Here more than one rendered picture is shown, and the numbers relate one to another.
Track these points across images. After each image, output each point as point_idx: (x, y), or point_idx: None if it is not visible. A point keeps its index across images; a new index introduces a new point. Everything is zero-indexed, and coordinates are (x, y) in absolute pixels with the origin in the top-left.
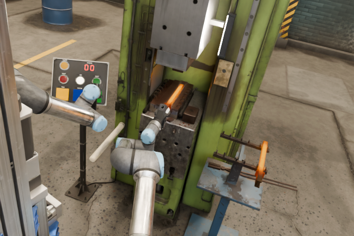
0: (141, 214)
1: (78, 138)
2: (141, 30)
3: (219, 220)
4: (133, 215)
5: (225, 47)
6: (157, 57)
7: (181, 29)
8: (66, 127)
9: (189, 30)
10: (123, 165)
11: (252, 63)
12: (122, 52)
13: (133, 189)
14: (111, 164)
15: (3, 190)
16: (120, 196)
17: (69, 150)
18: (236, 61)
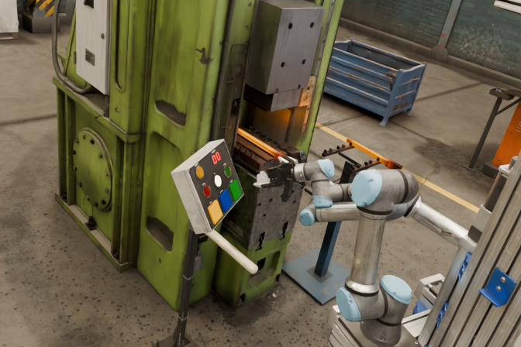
0: (455, 224)
1: (55, 316)
2: (229, 79)
3: (335, 239)
4: (450, 230)
5: (313, 63)
6: (272, 103)
7: (298, 60)
8: (5, 321)
9: (305, 57)
10: (405, 207)
11: (325, 69)
12: (204, 120)
13: (211, 298)
14: (386, 218)
15: None
16: (215, 314)
17: (76, 336)
18: (315, 73)
